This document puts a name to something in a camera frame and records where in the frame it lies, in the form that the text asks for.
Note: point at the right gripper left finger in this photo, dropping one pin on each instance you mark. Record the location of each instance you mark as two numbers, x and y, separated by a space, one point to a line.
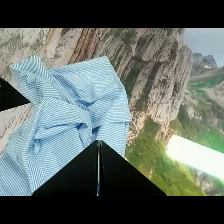
76 173

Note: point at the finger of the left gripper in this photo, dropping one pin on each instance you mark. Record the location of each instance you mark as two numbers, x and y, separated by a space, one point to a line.
10 95

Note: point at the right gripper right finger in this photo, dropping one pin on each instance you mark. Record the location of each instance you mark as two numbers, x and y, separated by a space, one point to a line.
123 175

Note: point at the blue striped shirt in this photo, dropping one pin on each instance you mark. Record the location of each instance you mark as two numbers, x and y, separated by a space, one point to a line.
66 100

